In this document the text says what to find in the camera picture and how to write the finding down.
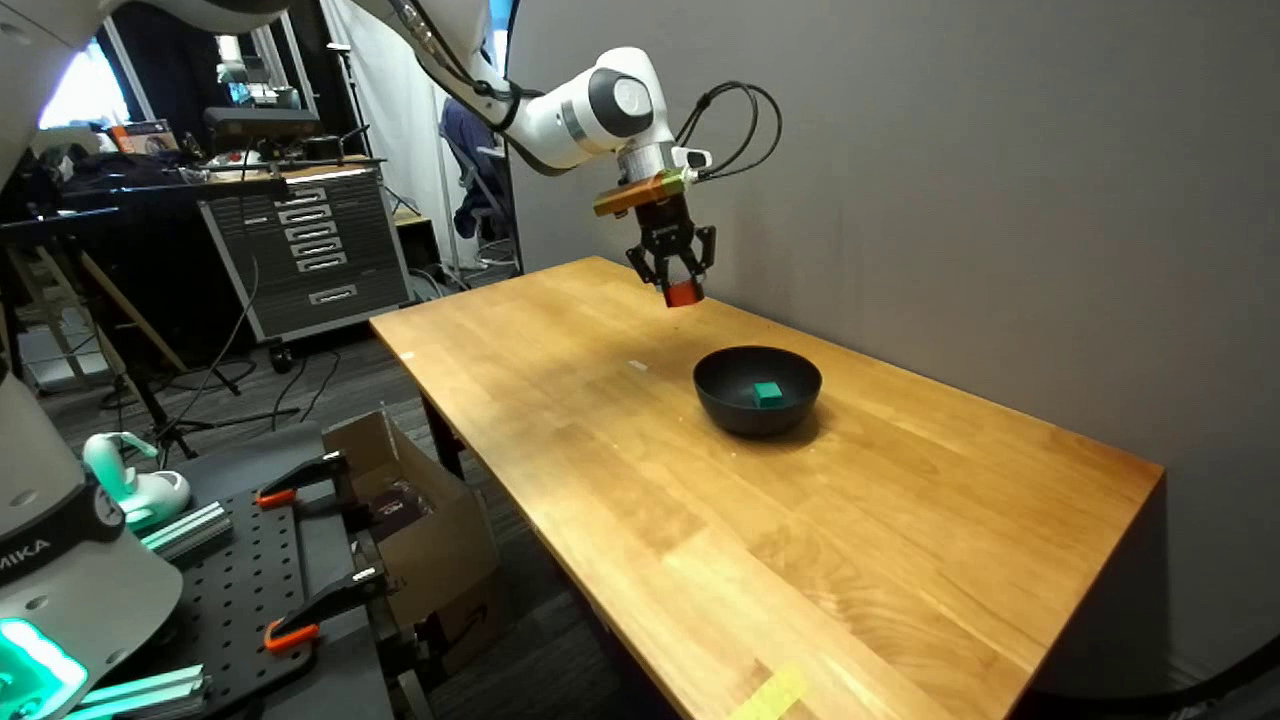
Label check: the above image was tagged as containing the white teal handheld device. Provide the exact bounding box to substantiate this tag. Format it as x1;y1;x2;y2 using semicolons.
79;431;194;533

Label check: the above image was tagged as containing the orange black clamp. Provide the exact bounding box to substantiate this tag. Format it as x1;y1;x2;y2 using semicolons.
254;450;350;509
262;568;387;655

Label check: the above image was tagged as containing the orange block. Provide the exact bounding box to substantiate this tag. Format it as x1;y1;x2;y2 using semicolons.
665;278;704;306

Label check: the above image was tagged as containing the aluminium extrusion rail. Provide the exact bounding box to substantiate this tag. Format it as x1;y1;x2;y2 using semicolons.
146;504;234;556

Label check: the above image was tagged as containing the wrist camera mount plate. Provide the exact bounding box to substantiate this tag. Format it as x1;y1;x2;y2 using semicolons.
593;172;687;216

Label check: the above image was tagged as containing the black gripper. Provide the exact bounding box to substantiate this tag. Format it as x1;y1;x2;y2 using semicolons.
623;196;718;288

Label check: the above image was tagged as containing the yellow tape strip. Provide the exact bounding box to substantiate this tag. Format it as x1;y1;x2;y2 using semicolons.
734;668;803;720

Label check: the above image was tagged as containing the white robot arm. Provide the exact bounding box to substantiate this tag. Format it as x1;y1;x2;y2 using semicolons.
357;0;718;306

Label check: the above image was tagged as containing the grey robot base foreground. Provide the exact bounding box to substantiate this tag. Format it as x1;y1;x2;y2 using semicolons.
0;377;185;720

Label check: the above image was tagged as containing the black perforated workbench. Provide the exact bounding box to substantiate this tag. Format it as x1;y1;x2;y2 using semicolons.
121;493;325;720

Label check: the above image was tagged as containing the grey tool drawer cabinet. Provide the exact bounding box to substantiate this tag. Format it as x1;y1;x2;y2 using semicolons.
200;169;411;344

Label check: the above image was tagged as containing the cardboard box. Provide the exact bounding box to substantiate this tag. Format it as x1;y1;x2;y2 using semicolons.
325;412;495;637

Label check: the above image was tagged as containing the black bowl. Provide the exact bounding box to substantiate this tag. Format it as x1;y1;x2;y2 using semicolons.
692;344;825;437

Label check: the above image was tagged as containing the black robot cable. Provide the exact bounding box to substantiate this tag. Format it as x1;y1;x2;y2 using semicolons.
674;76;789;185

